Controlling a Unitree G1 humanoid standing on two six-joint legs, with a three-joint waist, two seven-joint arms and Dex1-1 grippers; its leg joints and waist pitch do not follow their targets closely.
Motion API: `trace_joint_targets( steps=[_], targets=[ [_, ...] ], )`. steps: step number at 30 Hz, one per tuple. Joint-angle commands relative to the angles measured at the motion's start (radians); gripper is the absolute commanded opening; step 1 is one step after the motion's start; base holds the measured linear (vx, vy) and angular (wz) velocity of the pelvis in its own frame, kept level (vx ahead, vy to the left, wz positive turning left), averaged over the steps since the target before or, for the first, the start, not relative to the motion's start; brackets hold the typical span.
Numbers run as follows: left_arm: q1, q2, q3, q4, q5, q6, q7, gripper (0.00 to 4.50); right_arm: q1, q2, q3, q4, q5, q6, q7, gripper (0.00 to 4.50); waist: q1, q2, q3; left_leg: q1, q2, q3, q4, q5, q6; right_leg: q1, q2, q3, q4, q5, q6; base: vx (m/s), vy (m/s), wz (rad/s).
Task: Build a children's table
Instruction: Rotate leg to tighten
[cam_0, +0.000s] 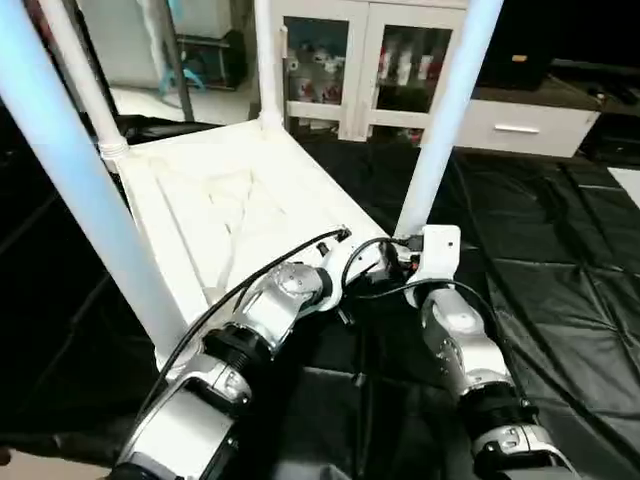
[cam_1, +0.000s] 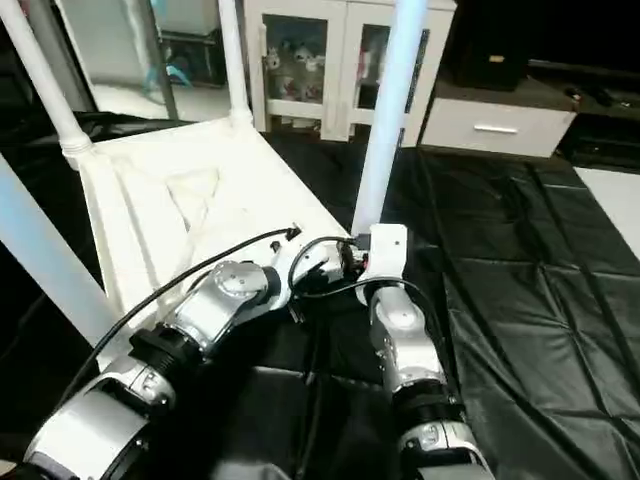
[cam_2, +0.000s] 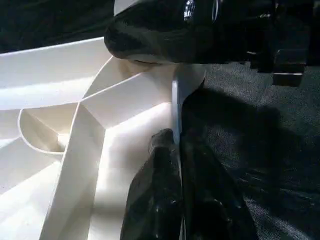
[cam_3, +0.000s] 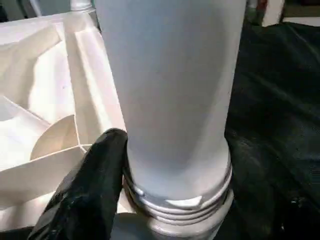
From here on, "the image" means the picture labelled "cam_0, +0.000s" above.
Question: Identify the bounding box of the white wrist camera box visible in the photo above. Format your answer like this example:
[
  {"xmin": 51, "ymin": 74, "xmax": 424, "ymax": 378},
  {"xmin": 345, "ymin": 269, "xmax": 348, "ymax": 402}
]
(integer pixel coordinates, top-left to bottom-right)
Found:
[
  {"xmin": 420, "ymin": 225, "xmax": 463, "ymax": 291},
  {"xmin": 320, "ymin": 240, "xmax": 393, "ymax": 296}
]

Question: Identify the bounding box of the black speaker box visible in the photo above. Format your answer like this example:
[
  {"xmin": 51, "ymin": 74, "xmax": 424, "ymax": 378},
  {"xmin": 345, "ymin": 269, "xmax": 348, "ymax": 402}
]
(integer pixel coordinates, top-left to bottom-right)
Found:
[{"xmin": 480, "ymin": 30, "xmax": 551, "ymax": 93}]

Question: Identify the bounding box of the white glass door cabinet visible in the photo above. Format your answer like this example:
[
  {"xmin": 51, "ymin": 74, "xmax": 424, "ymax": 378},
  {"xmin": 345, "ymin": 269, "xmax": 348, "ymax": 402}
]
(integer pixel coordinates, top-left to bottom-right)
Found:
[{"xmin": 270, "ymin": 0, "xmax": 471, "ymax": 141}]

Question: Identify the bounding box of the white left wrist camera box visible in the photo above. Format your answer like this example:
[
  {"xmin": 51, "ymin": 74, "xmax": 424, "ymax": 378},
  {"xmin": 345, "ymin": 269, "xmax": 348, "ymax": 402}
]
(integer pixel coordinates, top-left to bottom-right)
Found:
[{"xmin": 320, "ymin": 240, "xmax": 393, "ymax": 296}]

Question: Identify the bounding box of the white drawer unit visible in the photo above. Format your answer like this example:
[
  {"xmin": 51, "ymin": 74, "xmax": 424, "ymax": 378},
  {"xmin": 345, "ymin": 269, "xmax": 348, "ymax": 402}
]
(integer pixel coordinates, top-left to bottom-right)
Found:
[{"xmin": 455, "ymin": 98, "xmax": 601, "ymax": 159}]

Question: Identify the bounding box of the black mat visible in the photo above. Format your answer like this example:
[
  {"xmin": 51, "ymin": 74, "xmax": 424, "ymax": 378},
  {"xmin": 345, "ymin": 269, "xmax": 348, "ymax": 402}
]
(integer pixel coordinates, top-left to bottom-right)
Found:
[{"xmin": 0, "ymin": 100, "xmax": 640, "ymax": 480}]

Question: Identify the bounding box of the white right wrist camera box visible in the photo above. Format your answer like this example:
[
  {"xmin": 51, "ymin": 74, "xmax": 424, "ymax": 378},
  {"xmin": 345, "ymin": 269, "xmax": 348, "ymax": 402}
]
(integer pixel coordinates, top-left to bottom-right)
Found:
[{"xmin": 420, "ymin": 225, "xmax": 463, "ymax": 291}]

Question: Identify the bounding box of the grey metal pole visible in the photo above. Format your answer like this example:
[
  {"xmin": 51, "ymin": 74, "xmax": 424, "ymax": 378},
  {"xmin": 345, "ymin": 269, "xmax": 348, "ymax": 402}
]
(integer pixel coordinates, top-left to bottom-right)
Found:
[{"xmin": 160, "ymin": 0, "xmax": 196, "ymax": 123}]

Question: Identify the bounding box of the clear plastic storage box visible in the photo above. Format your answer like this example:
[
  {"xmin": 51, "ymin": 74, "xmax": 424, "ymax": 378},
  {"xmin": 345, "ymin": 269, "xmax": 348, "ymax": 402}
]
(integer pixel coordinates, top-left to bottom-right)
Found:
[{"xmin": 185, "ymin": 30, "xmax": 246, "ymax": 91}]

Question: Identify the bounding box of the white plastic table leg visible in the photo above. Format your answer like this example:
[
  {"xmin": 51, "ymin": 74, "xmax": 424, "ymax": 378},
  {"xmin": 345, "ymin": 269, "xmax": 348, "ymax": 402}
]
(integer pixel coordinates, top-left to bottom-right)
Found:
[
  {"xmin": 38, "ymin": 0, "xmax": 131, "ymax": 161},
  {"xmin": 0, "ymin": 0, "xmax": 191, "ymax": 351},
  {"xmin": 252, "ymin": 0, "xmax": 286, "ymax": 131},
  {"xmin": 393, "ymin": 0, "xmax": 504, "ymax": 241}
]

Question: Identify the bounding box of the white plastic table top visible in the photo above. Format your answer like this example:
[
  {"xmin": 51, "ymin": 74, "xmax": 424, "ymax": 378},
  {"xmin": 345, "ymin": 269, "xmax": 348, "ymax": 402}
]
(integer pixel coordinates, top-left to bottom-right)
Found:
[{"xmin": 100, "ymin": 115, "xmax": 421, "ymax": 366}]

